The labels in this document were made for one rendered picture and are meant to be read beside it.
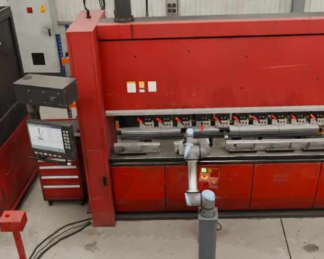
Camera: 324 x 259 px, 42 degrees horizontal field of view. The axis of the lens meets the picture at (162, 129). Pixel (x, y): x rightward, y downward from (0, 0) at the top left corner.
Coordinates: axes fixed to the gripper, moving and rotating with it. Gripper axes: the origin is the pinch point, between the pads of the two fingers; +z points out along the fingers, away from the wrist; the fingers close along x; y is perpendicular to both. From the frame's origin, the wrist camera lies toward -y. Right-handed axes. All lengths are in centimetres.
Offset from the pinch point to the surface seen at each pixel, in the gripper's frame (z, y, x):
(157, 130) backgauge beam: 28.1, 29.6, 28.4
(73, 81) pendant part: -92, 35, 105
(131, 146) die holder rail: 14, 8, 59
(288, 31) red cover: -94, 72, -96
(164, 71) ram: -55, 59, 21
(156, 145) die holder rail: 12.2, 6.1, 32.2
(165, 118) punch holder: -15.7, 25.8, 21.3
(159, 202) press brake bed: 59, -47, 32
